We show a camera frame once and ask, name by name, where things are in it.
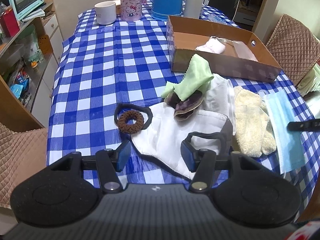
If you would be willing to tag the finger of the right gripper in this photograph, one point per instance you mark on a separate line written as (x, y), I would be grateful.
(304, 126)

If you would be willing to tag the white pink folded cloth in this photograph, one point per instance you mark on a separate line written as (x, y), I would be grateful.
(213, 45)

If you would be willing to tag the quilted brown chair right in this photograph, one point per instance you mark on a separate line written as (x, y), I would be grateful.
(294, 47)

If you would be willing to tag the light green cloth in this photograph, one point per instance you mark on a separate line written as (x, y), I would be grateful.
(198, 75)

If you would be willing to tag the brown knitted scrunchie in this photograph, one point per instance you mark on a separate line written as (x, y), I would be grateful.
(130, 122)

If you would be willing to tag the purple velvet scrunchie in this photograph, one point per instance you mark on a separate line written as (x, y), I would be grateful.
(184, 109)

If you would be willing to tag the cream yellow towel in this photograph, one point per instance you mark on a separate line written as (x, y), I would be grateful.
(254, 134)

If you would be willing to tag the quilted brown chair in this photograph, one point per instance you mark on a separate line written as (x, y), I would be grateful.
(23, 154)
(294, 47)

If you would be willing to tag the white face mask black trim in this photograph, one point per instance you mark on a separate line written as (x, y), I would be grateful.
(162, 135)

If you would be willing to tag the wooden shelf cabinet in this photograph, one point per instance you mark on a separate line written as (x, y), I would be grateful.
(29, 61)

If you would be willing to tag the red box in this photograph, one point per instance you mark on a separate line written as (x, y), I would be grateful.
(9, 23)

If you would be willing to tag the white ceramic mug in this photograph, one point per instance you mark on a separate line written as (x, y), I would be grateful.
(105, 12)

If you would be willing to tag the pink hello kitty cup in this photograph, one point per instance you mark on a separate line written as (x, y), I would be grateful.
(131, 10)

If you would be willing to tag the clear plastic packaged mask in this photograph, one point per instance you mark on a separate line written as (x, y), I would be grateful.
(241, 49)

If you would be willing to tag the white cloth mask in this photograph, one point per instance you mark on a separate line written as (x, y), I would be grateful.
(220, 98)

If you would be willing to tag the blue checkered tablecloth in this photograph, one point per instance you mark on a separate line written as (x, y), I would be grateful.
(129, 62)

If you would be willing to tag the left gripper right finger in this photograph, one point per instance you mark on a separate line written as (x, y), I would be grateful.
(200, 162)

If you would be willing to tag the quilted brown chair left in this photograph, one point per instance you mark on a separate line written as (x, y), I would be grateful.
(23, 154)

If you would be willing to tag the blue surgical mask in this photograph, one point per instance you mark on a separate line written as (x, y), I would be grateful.
(289, 145)

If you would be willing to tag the brown cardboard box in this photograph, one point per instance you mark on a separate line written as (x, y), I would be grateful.
(230, 51)

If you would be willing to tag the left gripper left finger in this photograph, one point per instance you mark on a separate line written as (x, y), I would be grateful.
(108, 163)

